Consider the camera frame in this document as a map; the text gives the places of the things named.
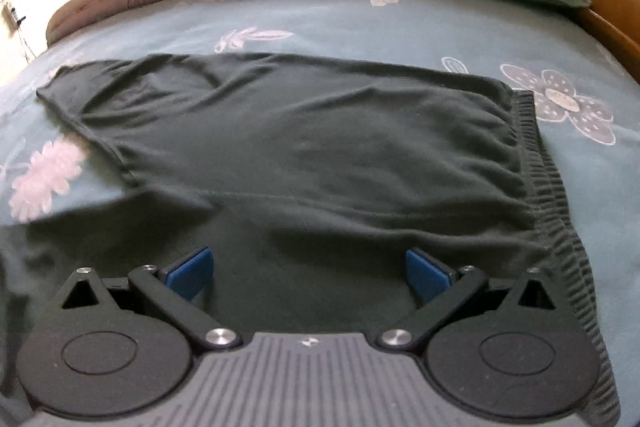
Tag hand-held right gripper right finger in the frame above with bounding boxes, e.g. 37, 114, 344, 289
376, 248, 557, 352

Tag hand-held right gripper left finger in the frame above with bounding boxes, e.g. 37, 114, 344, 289
60, 246, 242, 352

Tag dark grey pants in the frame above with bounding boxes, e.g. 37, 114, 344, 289
0, 52, 623, 427

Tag blue floral bed sheet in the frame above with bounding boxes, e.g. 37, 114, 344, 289
0, 0, 640, 427

